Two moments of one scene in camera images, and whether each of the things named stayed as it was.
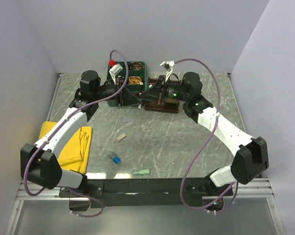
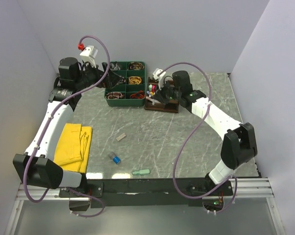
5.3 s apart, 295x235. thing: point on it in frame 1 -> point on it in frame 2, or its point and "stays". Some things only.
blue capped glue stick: x=116 y=159 stays
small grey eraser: x=121 y=137 stays
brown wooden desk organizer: x=171 y=105 stays
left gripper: x=128 y=98 -> x=112 y=79
